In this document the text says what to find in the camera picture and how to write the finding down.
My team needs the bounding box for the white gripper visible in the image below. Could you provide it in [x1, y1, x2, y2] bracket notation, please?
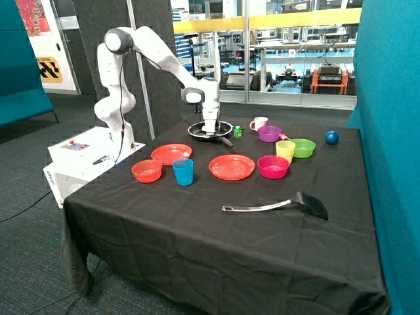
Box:
[202, 104, 219, 132]

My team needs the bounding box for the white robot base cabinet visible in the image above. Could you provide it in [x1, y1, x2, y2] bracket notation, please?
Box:
[43, 127, 144, 208]

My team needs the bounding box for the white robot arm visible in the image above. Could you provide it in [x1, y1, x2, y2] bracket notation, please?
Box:
[94, 26, 220, 144]

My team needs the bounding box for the black frying pan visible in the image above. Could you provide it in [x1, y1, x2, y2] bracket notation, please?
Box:
[188, 121, 234, 148]

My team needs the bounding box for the green toy cube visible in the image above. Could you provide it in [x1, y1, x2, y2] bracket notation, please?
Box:
[234, 125, 243, 138]

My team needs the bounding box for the white pink mug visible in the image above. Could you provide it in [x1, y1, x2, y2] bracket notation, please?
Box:
[249, 116, 268, 131]

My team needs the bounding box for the orange plate centre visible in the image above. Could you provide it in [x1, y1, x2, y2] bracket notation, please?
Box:
[209, 154, 255, 181]

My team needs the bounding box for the orange plate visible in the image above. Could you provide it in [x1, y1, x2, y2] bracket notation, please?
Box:
[151, 144, 192, 165]
[209, 154, 255, 181]

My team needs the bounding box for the orange plate left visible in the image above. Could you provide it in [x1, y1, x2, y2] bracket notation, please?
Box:
[151, 144, 192, 165]

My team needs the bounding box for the purple plastic bowl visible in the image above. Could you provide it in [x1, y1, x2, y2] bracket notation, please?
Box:
[257, 125, 282, 142]

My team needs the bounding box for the blue plastic cup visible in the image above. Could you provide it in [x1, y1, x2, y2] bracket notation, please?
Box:
[173, 159, 194, 186]

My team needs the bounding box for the pink toy piece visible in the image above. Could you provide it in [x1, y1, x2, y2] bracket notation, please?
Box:
[278, 133, 291, 140]

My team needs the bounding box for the magenta plastic bowl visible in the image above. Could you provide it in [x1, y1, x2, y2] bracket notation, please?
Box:
[257, 156, 289, 180]

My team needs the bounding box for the yellow plastic cup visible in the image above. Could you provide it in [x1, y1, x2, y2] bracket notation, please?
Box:
[276, 140, 295, 163]

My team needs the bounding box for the orange plastic bowl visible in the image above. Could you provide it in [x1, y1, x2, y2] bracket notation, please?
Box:
[131, 159, 163, 184]

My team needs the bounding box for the green plastic bowl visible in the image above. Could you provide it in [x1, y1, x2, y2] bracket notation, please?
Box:
[291, 138, 316, 158]

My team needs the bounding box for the black marker pen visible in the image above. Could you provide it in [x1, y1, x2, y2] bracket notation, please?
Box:
[93, 156, 110, 165]

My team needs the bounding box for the orange black lab robot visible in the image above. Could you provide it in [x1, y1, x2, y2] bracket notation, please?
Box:
[301, 63, 356, 96]

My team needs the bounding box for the blue ball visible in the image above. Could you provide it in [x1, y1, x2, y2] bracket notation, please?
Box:
[324, 131, 339, 145]

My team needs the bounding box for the black tablecloth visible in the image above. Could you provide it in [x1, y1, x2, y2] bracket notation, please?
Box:
[61, 122, 390, 314]

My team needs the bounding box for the black slotted spatula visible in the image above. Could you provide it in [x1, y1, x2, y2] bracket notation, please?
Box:
[221, 192, 329, 221]

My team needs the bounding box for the yellow black sign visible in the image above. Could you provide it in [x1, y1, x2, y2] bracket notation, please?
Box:
[37, 56, 63, 84]

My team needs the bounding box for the teal sofa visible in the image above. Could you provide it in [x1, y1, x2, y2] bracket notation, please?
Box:
[0, 0, 54, 127]

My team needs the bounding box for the red poster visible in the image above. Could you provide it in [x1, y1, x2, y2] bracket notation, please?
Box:
[15, 0, 51, 37]

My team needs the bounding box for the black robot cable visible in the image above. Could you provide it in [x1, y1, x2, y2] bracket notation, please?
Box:
[111, 49, 198, 165]

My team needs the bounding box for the teal partition wall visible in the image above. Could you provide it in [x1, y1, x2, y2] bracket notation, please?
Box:
[348, 1, 419, 314]

